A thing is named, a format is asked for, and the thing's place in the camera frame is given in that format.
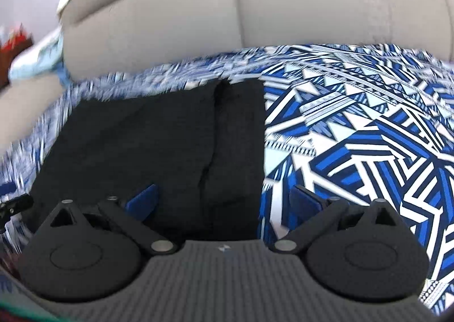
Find black pants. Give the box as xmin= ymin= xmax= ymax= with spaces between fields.
xmin=24 ymin=79 xmax=266 ymax=243

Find blue white patterned cloth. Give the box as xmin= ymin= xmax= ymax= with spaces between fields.
xmin=1 ymin=44 xmax=453 ymax=316

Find light blue garment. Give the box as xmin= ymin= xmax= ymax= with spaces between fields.
xmin=9 ymin=26 xmax=72 ymax=87

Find red box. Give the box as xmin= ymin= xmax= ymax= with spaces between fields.
xmin=1 ymin=24 xmax=34 ymax=59

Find beige leather sofa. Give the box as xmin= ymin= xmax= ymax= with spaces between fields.
xmin=0 ymin=0 xmax=454 ymax=152

